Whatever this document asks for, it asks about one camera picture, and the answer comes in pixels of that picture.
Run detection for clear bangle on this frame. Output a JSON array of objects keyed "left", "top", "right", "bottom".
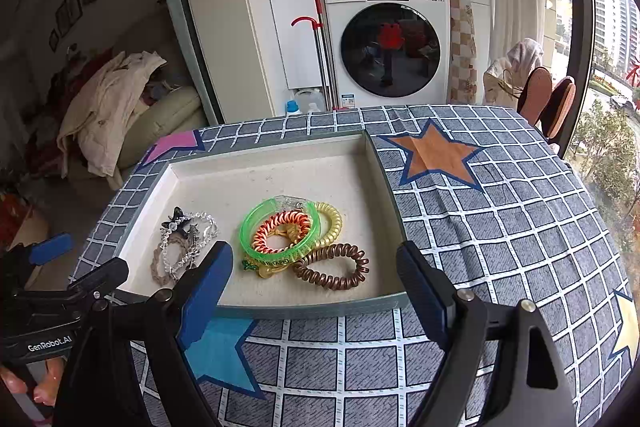
[{"left": 272, "top": 194, "right": 313, "bottom": 212}]

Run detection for white washing machine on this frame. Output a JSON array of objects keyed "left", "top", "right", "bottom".
[{"left": 319, "top": 0, "right": 451, "bottom": 110}]

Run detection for white plastic jug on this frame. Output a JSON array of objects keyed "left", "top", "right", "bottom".
[{"left": 294, "top": 88, "right": 326, "bottom": 112}]

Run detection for white cloth on chair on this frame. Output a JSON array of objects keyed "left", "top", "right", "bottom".
[{"left": 482, "top": 38, "right": 545, "bottom": 108}]

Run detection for white shallow tray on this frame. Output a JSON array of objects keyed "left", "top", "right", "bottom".
[{"left": 112, "top": 129, "right": 411, "bottom": 320}]

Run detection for beige sofa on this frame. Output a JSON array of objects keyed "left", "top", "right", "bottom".
[{"left": 117, "top": 86, "right": 206, "bottom": 168}]

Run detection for orange spiral hair tie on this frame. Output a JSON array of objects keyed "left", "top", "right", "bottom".
[{"left": 250, "top": 209, "right": 313, "bottom": 255}]

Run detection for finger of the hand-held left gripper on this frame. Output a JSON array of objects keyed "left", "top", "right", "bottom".
[
  {"left": 67, "top": 258, "right": 130, "bottom": 303},
  {"left": 27, "top": 232, "right": 76, "bottom": 267}
]

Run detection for black bow hair clip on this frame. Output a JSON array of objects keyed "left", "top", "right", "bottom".
[{"left": 160, "top": 207, "right": 193, "bottom": 233}]

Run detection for green translucent bangle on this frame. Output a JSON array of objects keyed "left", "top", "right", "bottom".
[{"left": 239, "top": 199, "right": 321, "bottom": 265}]

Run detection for beige jacket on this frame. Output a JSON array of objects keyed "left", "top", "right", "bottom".
[{"left": 57, "top": 51, "right": 168, "bottom": 178}]

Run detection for gold hair tie green bead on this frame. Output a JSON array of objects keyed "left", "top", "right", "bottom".
[{"left": 242, "top": 252, "right": 296, "bottom": 279}]

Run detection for person's left hand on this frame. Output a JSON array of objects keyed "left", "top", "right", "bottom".
[{"left": 0, "top": 359, "right": 68, "bottom": 423}]

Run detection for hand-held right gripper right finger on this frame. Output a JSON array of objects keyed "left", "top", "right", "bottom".
[{"left": 396, "top": 241, "right": 576, "bottom": 427}]

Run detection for clear crystal bracelet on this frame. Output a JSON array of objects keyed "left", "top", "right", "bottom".
[{"left": 187, "top": 211, "right": 220, "bottom": 253}]

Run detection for brown chair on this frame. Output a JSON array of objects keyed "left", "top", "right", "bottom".
[
  {"left": 542, "top": 77, "right": 577, "bottom": 142},
  {"left": 517, "top": 67, "right": 553, "bottom": 128}
]

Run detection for checkered hanging cloth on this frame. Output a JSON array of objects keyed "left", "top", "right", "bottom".
[{"left": 448, "top": 0, "right": 478, "bottom": 105}]

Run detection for yellow spiral hair tie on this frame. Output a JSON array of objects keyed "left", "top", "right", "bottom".
[{"left": 310, "top": 202, "right": 343, "bottom": 250}]

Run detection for brown spiral hair tie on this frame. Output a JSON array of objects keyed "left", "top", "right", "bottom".
[{"left": 292, "top": 243, "right": 370, "bottom": 292}]

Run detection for large dark picture frame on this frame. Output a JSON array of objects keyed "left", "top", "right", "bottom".
[{"left": 55, "top": 0, "right": 82, "bottom": 32}]

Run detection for beige braided bracelet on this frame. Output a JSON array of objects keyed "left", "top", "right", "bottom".
[{"left": 151, "top": 232, "right": 198, "bottom": 287}]

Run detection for red handled mop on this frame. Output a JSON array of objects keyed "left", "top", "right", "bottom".
[{"left": 291, "top": 0, "right": 338, "bottom": 108}]

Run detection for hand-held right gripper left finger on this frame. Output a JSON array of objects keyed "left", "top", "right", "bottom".
[{"left": 52, "top": 241, "right": 234, "bottom": 427}]

